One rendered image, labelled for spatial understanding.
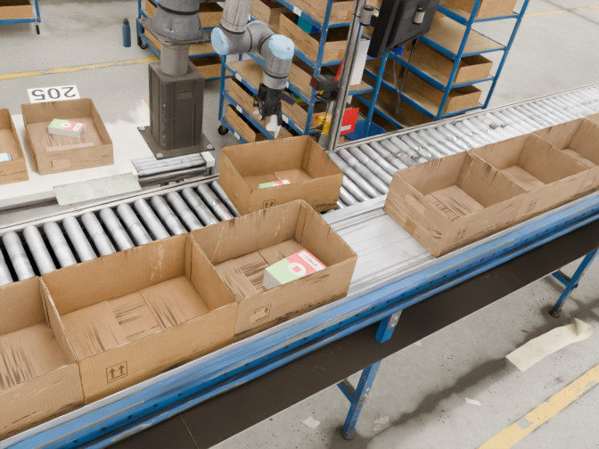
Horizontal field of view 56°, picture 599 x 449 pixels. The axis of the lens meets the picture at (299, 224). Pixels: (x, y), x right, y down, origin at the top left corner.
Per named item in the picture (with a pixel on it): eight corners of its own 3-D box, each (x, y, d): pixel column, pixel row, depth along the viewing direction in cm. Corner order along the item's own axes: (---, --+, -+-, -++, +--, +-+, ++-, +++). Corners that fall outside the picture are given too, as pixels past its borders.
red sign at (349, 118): (353, 131, 268) (358, 107, 260) (354, 132, 268) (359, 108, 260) (325, 137, 260) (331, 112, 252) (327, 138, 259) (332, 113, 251)
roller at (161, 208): (160, 200, 221) (160, 191, 218) (223, 288, 190) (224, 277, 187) (148, 203, 218) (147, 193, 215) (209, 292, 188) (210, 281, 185)
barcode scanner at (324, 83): (304, 95, 243) (311, 73, 238) (325, 95, 250) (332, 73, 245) (313, 102, 240) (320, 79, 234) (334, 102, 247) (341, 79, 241)
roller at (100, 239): (94, 217, 208) (92, 207, 204) (149, 314, 177) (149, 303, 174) (79, 221, 205) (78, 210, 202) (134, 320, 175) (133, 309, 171)
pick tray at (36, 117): (93, 117, 251) (91, 97, 244) (115, 164, 226) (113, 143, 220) (23, 125, 238) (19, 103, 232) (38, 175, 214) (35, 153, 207)
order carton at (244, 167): (302, 167, 245) (308, 134, 234) (337, 208, 226) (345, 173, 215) (217, 183, 227) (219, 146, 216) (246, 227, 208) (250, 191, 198)
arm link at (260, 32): (240, 19, 200) (258, 36, 193) (266, 18, 206) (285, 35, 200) (234, 44, 206) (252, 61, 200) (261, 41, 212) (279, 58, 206)
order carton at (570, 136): (567, 148, 267) (583, 116, 257) (621, 182, 250) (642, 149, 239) (514, 165, 247) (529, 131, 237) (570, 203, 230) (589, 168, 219)
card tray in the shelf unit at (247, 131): (225, 117, 390) (226, 103, 383) (264, 110, 404) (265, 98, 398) (253, 147, 365) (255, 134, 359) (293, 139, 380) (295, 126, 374)
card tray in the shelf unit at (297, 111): (270, 96, 336) (272, 81, 330) (312, 90, 351) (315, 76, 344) (306, 130, 311) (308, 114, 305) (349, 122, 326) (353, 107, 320)
